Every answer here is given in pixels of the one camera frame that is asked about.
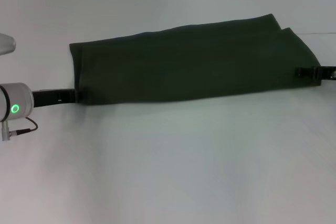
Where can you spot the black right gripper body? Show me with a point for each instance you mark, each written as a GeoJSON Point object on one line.
{"type": "Point", "coordinates": [325, 73]}

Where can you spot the dark green t-shirt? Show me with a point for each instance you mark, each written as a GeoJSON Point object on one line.
{"type": "Point", "coordinates": [189, 64]}

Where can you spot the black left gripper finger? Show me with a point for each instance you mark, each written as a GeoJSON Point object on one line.
{"type": "Point", "coordinates": [78, 95]}

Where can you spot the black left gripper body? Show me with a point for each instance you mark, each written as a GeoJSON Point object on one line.
{"type": "Point", "coordinates": [52, 98]}

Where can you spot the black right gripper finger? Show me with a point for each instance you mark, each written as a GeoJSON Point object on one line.
{"type": "Point", "coordinates": [304, 72]}

